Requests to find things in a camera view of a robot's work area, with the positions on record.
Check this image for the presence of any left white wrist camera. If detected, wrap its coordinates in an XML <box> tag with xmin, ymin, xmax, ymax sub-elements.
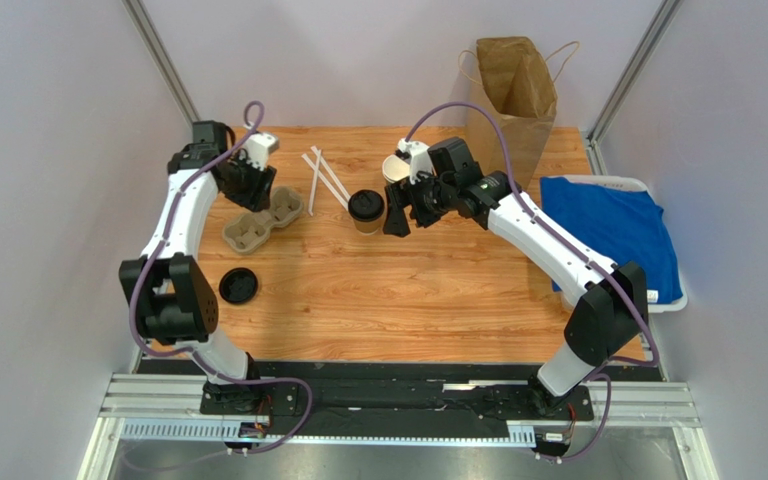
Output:
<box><xmin>242</xmin><ymin>132</ymin><xmax>280</xmax><ymax>171</ymax></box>

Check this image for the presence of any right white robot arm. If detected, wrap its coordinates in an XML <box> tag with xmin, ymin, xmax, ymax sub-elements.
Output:
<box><xmin>382</xmin><ymin>137</ymin><xmax>648</xmax><ymax>416</ymax></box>

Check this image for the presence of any cardboard cup carrier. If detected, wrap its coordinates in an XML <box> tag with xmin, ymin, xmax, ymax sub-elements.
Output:
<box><xmin>222</xmin><ymin>186</ymin><xmax>305</xmax><ymax>255</ymax></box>

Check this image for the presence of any kraft paper cup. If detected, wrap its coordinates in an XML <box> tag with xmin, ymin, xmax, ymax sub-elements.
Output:
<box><xmin>353</xmin><ymin>215</ymin><xmax>384</xmax><ymax>235</ymax></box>
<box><xmin>381</xmin><ymin>154</ymin><xmax>410</xmax><ymax>184</ymax></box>

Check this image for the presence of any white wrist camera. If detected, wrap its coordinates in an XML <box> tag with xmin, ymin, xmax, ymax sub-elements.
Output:
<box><xmin>395</xmin><ymin>138</ymin><xmax>434</xmax><ymax>184</ymax></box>
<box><xmin>242</xmin><ymin>132</ymin><xmax>280</xmax><ymax>171</ymax></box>

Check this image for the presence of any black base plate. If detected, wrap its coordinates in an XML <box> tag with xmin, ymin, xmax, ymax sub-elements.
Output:
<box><xmin>137</xmin><ymin>359</ymin><xmax>600</xmax><ymax>439</ymax></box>

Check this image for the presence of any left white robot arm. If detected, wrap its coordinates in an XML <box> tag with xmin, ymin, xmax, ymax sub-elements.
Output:
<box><xmin>119</xmin><ymin>121</ymin><xmax>279</xmax><ymax>414</ymax></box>

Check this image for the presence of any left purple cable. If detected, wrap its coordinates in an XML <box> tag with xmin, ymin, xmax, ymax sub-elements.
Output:
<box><xmin>128</xmin><ymin>100</ymin><xmax>315</xmax><ymax>457</ymax></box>

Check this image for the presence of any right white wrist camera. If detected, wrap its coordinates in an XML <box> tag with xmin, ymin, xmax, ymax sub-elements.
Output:
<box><xmin>395</xmin><ymin>138</ymin><xmax>434</xmax><ymax>184</ymax></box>

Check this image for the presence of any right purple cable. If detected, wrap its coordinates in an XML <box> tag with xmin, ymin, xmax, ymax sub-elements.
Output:
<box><xmin>403</xmin><ymin>101</ymin><xmax>661</xmax><ymax>463</ymax></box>

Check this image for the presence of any blue cloth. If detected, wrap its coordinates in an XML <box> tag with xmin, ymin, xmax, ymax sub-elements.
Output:
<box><xmin>539</xmin><ymin>175</ymin><xmax>688</xmax><ymax>313</ymax></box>

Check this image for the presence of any aluminium rail frame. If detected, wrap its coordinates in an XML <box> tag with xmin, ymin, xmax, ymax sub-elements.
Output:
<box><xmin>79</xmin><ymin>359</ymin><xmax>717</xmax><ymax>479</ymax></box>

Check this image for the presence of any black coffee cup lid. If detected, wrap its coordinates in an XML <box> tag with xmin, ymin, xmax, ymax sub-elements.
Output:
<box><xmin>347</xmin><ymin>189</ymin><xmax>386</xmax><ymax>222</ymax></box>

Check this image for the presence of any brown paper bag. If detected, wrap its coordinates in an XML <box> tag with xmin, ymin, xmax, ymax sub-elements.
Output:
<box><xmin>461</xmin><ymin>36</ymin><xmax>580</xmax><ymax>188</ymax></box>

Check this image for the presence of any purple cable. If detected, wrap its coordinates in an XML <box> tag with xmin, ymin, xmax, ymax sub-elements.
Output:
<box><xmin>403</xmin><ymin>101</ymin><xmax>661</xmax><ymax>463</ymax></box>
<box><xmin>128</xmin><ymin>100</ymin><xmax>315</xmax><ymax>457</ymax></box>

